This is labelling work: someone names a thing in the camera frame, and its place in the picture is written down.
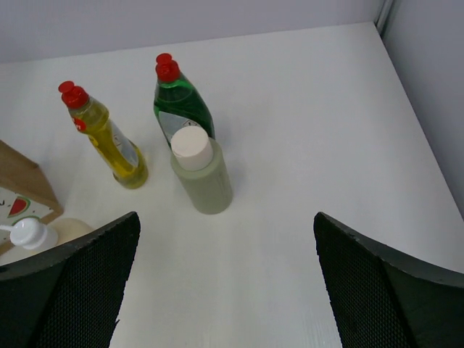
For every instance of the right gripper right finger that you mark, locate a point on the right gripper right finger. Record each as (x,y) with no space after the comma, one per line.
(382,297)

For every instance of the dark green bottle red cap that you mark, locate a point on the dark green bottle red cap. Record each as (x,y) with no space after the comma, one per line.
(177,103)

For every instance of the cream bottle white pump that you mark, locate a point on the cream bottle white pump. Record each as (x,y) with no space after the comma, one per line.
(29,236)

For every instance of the right aluminium frame post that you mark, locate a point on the right aluminium frame post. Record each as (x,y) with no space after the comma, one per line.
(383,14)

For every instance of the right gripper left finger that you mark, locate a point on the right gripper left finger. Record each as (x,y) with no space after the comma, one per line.
(70,295)

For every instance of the yellow bottle red cap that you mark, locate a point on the yellow bottle red cap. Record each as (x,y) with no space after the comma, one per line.
(91,118)

